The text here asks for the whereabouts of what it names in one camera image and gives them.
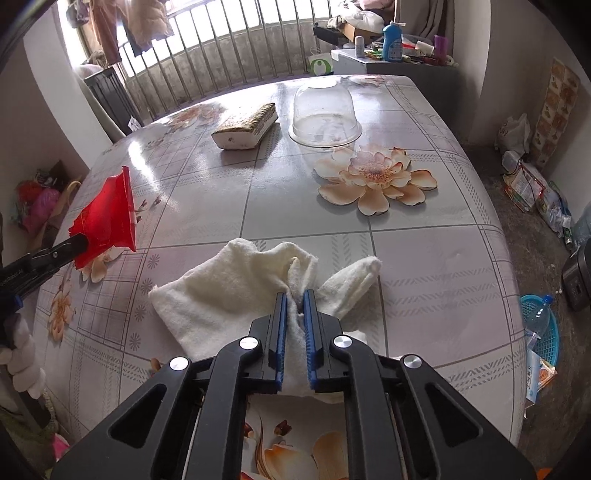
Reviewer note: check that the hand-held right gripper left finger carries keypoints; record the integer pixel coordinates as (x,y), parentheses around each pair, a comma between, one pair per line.
(278,341)

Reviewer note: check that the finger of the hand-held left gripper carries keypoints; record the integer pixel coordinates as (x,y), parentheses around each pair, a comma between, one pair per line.
(57,254)

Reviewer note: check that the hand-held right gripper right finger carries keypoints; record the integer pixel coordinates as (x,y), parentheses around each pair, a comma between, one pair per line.
(311,341)

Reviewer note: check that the red white plastic bag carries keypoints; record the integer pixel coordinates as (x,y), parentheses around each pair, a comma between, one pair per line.
(108,217)

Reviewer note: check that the white cloth glove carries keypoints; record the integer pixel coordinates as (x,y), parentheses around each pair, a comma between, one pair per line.
(221,286)

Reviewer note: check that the brown scouring sponge block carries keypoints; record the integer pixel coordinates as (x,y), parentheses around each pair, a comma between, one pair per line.
(244,131)

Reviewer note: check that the clear plastic cup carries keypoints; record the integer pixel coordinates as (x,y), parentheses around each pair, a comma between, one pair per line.
(323,110)

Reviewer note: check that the blue plastic basket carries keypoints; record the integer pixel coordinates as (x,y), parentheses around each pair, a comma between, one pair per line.
(549,341)

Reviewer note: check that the person's left hand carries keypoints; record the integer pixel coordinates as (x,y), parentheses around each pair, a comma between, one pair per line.
(25,364)

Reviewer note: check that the pink plastic bag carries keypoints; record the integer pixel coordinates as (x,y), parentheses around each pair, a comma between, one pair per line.
(39,207)

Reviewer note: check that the brown tote bag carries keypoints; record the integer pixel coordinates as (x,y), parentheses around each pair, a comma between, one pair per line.
(64,198)

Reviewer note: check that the floral tablecloth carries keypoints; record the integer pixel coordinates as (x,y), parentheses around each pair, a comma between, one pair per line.
(415,277)

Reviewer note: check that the black slatted rack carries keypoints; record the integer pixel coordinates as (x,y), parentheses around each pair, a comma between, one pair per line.
(106,99)

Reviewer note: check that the pink hanging jacket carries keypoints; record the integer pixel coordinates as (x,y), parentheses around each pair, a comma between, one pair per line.
(107,32)

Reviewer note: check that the metal balcony railing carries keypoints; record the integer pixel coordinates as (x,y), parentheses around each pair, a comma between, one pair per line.
(217,64)

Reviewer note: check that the beige puffer jacket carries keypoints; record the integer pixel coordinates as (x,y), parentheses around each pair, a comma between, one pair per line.
(147,21)

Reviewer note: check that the pile of floor packaging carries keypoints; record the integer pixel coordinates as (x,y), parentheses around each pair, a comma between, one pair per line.
(526,184)

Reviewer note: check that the dark rice cooker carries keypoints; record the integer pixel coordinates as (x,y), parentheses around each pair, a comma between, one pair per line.
(577,281)

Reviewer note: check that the green white paper bag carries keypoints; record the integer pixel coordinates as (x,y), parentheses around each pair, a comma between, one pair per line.
(321,64)

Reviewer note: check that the grey white cabinet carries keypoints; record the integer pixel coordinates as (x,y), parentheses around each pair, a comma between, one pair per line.
(348,62)

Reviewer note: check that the white roll-on bottle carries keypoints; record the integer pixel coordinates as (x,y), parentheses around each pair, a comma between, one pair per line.
(360,48)

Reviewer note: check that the blue detergent bottle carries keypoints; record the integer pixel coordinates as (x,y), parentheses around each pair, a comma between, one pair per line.
(392,44)

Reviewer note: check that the cardboard box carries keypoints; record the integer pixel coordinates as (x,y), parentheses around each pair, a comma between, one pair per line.
(353,32)

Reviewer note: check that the purple cup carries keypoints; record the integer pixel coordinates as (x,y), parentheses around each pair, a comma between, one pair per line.
(441,46)

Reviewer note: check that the white cloth bundle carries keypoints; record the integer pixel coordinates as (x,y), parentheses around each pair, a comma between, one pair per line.
(362,16)

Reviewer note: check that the patterned tile board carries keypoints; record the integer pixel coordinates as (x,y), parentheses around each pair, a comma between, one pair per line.
(556,110)

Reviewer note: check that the grey curtain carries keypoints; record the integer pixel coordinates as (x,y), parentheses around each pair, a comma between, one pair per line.
(429,18)

